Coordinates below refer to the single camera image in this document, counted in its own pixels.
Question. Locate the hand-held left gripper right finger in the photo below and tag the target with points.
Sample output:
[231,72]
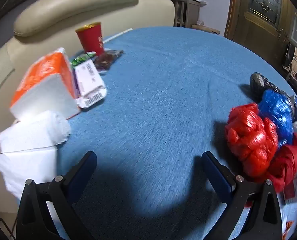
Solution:
[217,177]

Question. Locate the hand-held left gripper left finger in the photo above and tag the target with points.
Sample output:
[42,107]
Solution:
[82,175]

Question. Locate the red plastic bag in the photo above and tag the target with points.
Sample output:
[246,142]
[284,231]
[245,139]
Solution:
[251,137]

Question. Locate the red cloth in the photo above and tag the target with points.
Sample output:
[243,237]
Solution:
[286,162]

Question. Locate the white tissue pile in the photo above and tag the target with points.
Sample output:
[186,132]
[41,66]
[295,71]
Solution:
[21,167]

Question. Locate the blue plastic bag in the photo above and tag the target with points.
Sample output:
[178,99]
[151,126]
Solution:
[276,112]

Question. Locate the white purple medicine box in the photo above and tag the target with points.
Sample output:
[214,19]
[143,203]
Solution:
[88,80]

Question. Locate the orange tissue pack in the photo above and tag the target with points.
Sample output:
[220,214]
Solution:
[43,80]

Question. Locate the black plastic bag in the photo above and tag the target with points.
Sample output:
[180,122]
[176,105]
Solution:
[258,82]

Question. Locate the green snack packet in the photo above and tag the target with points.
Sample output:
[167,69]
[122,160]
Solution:
[82,58]

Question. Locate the dark snack packet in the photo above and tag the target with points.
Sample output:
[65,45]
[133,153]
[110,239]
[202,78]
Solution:
[106,60]

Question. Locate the red paper cup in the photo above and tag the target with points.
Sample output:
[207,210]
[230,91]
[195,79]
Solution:
[91,40]

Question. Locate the dark metal chair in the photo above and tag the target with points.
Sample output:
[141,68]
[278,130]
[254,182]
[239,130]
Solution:
[288,60]

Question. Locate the brown cardboard box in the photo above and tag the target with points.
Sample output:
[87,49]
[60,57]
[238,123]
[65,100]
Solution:
[206,28]

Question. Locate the wooden door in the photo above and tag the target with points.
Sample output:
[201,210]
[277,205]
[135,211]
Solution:
[253,25]

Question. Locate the radiator cabinet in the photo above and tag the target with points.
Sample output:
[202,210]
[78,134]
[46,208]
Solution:
[188,10]

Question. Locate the beige leather sofa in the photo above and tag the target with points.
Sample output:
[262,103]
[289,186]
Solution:
[88,2]

